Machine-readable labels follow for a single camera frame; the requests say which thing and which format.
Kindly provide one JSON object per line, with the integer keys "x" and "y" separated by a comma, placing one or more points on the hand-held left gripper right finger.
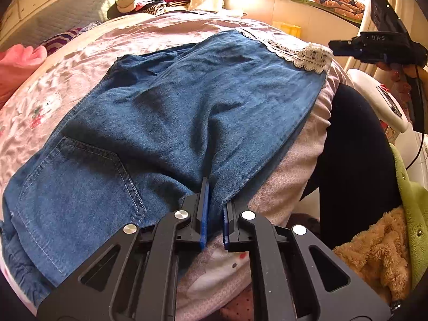
{"x": 226, "y": 229}

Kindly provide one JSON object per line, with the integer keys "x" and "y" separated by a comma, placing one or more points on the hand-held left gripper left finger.
{"x": 202, "y": 215}

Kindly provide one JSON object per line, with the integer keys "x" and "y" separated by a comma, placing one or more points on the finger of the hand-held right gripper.
{"x": 344, "y": 47}

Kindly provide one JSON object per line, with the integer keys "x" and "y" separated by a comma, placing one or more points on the blue denim jeans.
{"x": 167, "y": 107}

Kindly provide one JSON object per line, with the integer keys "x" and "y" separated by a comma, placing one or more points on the person's right hand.
{"x": 389, "y": 68}

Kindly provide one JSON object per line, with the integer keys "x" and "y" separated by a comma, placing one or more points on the white appliance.
{"x": 364, "y": 87}

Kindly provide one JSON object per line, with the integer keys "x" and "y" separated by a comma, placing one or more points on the orange floral blanket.
{"x": 337, "y": 3}

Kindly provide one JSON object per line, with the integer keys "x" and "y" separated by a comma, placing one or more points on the yellow box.
{"x": 287, "y": 28}

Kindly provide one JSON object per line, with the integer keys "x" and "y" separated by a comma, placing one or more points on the red dotted cloth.
{"x": 239, "y": 304}

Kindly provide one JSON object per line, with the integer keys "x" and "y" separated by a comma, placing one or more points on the person's leg in black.
{"x": 351, "y": 157}

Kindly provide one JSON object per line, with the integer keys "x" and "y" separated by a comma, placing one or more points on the green fleece-lined jacket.
{"x": 411, "y": 207}

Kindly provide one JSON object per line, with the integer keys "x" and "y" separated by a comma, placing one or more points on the lilac printed quilt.
{"x": 83, "y": 50}

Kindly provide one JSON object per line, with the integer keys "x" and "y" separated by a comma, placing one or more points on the blue floral pillow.
{"x": 90, "y": 26}

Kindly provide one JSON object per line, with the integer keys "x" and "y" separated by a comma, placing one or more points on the pink cloth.
{"x": 16, "y": 70}

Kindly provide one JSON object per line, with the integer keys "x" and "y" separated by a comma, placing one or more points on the grey quilted headboard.
{"x": 73, "y": 6}

